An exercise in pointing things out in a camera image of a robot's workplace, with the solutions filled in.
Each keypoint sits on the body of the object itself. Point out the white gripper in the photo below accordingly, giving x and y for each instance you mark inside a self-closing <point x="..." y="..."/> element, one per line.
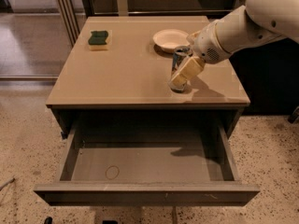
<point x="206" y="44"/>

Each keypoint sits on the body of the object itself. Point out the blue silver redbull can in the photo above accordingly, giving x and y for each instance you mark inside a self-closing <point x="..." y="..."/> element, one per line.
<point x="179" y="55"/>

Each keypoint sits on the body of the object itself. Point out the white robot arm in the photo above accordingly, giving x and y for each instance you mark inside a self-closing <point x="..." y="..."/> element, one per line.
<point x="256" y="23"/>

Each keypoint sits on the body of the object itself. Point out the tan cabinet with top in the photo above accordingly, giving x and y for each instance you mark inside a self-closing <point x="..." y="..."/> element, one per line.
<point x="132" y="74"/>

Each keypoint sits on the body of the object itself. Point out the open grey top drawer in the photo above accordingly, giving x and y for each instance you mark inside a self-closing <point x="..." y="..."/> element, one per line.
<point x="147" y="166"/>

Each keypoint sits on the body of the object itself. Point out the white paper bowl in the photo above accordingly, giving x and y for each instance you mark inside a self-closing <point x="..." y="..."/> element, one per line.
<point x="169" y="39"/>

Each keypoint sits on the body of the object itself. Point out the green yellow sponge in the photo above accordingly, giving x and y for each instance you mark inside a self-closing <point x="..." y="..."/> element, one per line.
<point x="99" y="40"/>

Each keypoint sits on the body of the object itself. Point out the metal railing frame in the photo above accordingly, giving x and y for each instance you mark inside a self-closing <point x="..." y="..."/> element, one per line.
<point x="210" y="8"/>

